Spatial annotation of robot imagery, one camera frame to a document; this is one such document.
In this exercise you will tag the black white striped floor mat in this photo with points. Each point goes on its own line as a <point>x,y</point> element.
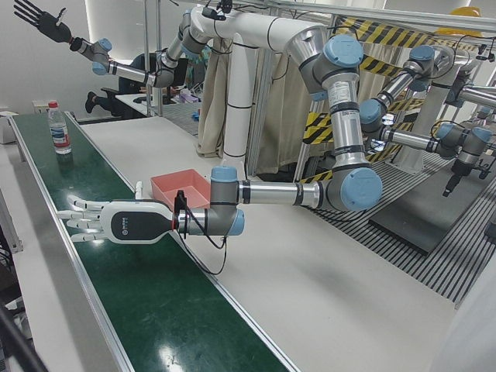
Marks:
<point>465,279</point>

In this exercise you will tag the green conveyor belt aluminium frame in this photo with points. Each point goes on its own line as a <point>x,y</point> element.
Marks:
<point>155,290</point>

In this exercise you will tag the background robot arm with tool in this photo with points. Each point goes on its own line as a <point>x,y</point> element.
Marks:
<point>461,143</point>

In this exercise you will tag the beige cloth trousers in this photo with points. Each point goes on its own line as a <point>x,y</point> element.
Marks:
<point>279,128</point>

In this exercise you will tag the pink plastic basket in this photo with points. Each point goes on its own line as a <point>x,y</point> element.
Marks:
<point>182,182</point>

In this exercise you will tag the background silver blue robot arm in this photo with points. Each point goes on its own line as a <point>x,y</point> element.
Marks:
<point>391,93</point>

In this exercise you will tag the yellow safety helmet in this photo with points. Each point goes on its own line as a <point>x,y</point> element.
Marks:
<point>467,11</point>
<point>461,32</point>

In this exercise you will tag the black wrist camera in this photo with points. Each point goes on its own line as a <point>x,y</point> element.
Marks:
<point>180,205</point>

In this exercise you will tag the black floor platform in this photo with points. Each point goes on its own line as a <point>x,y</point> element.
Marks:
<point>426,224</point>

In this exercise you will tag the clear water bottle red cap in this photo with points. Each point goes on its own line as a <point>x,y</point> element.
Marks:
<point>60,131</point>

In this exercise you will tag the white wall socket box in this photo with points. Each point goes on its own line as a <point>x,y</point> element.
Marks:
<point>42,106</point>

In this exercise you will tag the grey robot pedestal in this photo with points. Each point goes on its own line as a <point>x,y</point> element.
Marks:
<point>418,151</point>

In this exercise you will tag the seated person in black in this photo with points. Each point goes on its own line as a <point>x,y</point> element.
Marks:
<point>128,89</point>

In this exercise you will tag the aluminium profile post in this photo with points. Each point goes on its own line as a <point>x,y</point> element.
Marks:
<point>146,38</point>

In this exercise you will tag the black overhead camera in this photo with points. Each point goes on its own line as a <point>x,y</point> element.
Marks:
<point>217,11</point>

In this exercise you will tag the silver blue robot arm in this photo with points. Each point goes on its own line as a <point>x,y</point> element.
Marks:
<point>348,116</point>
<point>128,71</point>

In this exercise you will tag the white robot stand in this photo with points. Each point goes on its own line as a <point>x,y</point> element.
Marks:
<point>236,97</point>

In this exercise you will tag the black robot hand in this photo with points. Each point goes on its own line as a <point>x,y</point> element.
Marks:
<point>52,23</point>

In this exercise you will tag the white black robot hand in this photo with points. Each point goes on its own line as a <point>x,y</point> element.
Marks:
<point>131,224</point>

